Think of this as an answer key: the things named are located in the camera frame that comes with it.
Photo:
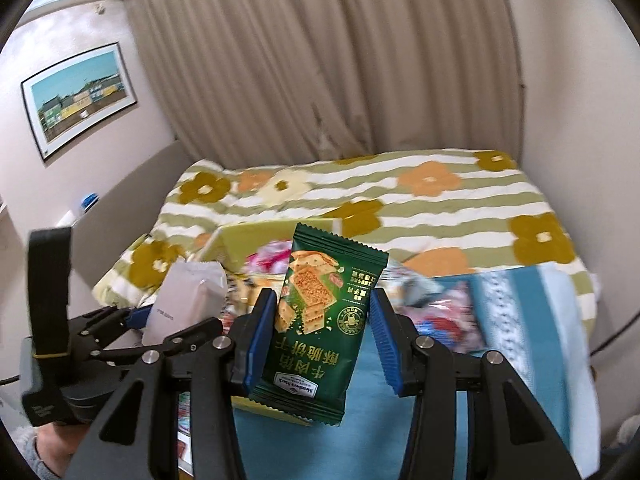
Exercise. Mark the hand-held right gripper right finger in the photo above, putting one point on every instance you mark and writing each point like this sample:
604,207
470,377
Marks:
385,340

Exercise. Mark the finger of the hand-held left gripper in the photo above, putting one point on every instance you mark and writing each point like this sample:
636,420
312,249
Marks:
195,330
137,319

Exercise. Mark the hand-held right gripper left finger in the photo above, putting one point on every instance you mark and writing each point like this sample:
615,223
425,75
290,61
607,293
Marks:
262,330

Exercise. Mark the grey white snack packet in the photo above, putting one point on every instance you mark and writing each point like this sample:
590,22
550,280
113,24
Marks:
185,300

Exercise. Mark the green biscuit packet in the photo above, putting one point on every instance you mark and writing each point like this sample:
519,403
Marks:
320,320

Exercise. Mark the pink strawberry snack packet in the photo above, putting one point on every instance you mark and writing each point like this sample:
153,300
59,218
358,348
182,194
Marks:
267,260

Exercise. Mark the yellow green cardboard box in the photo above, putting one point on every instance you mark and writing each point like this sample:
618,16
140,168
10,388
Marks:
250,235

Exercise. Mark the person's left forearm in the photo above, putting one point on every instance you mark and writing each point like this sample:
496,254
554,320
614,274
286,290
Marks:
55,452

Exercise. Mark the pink and white snack packet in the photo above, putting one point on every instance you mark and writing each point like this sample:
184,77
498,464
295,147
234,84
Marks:
455,315

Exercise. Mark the grey bed headboard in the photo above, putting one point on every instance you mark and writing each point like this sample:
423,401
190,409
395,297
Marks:
125,200

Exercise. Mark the blue capped bottle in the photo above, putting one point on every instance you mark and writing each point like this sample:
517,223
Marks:
90,201

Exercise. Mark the teal patterned mat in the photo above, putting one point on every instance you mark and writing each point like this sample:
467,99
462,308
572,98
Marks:
515,320

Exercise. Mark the floral striped blanket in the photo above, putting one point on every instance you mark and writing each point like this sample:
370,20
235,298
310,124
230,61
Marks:
400,200

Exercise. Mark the beige curtain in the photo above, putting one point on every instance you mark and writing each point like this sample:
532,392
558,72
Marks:
325,60

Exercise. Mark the framed wall picture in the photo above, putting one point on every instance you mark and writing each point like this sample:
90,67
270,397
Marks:
75,100

